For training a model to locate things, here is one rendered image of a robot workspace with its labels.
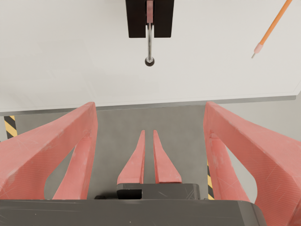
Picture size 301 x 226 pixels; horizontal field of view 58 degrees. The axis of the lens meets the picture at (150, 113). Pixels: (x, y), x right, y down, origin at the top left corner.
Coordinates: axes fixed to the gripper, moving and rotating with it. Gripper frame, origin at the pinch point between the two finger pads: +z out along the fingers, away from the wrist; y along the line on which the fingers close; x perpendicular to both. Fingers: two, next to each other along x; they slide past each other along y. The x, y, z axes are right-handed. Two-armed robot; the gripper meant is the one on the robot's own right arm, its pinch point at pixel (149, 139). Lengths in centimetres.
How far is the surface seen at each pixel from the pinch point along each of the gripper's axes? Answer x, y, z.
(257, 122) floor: 89, -57, 67
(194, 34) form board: -1.8, -6.5, 16.4
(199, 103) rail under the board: 16.7, -10.2, 19.1
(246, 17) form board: -4.7, -13.0, 16.0
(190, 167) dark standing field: 110, -22, 51
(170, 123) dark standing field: 92, -12, 68
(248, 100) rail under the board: 15.9, -19.9, 19.0
